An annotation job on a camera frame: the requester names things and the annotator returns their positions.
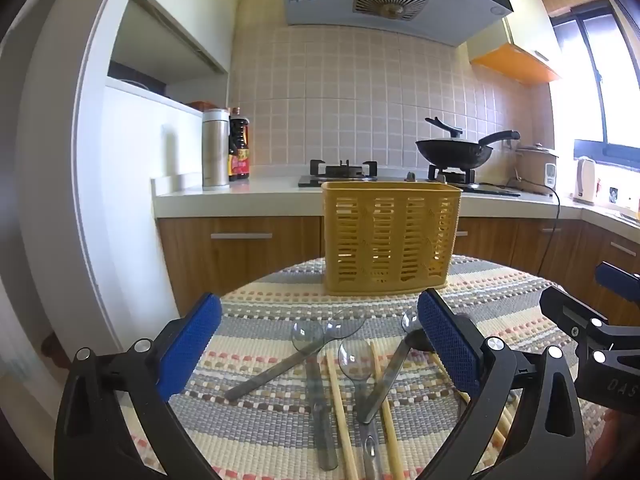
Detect wooden base cabinets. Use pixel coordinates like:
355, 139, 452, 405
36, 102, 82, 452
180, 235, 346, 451
156, 216, 640, 328

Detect white electric kettle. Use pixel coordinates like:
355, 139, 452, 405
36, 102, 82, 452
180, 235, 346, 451
572, 156, 598, 206

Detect orange wall cabinet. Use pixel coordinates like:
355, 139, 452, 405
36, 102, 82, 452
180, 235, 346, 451
470, 0, 563, 86

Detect spoon with grey handle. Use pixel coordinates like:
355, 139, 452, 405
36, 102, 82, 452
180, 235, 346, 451
337, 340, 383, 480
356, 308, 436, 424
225, 312, 367, 402

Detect wok lid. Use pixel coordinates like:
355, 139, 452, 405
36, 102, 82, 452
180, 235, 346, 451
425, 116, 468, 143

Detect steel thermos flask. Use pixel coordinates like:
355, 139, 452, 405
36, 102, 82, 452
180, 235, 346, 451
201, 108, 232, 191

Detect striped woven tablecloth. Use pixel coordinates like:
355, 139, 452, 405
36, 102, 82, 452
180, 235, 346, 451
117, 255, 608, 480

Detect black power cable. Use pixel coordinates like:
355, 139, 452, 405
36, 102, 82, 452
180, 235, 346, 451
505, 180, 563, 273

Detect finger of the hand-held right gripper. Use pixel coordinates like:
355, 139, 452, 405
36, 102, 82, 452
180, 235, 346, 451
594, 261, 640, 305
539, 286, 640, 361

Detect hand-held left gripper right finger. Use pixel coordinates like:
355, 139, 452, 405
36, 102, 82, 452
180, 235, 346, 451
416, 287, 588, 480

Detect dark framed window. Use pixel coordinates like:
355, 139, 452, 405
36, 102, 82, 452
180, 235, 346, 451
550, 2, 640, 166

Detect rice cooker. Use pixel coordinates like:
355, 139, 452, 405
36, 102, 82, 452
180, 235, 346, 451
515, 143, 559, 191

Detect white shelf unit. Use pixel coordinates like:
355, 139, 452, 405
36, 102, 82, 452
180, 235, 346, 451
20, 0, 246, 361

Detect white kitchen countertop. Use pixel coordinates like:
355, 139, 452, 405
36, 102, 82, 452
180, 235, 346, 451
151, 172, 640, 226

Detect black wok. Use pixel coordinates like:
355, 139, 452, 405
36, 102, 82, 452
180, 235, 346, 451
415, 130, 521, 171

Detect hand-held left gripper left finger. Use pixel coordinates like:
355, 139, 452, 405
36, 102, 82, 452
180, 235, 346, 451
54, 292, 223, 480

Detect black gas stove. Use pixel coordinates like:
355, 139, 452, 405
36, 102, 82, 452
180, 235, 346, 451
298, 159, 521, 197

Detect dark soy sauce bottle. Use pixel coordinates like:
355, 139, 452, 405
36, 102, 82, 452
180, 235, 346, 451
228, 106, 251, 183

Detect yellow plastic utensil basket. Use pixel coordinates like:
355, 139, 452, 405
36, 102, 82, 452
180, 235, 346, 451
320, 181, 463, 297

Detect clear plastic spoon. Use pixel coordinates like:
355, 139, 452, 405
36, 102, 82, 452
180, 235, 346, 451
291, 321, 340, 472

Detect range hood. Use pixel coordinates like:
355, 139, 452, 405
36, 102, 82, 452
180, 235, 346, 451
276, 0, 515, 47

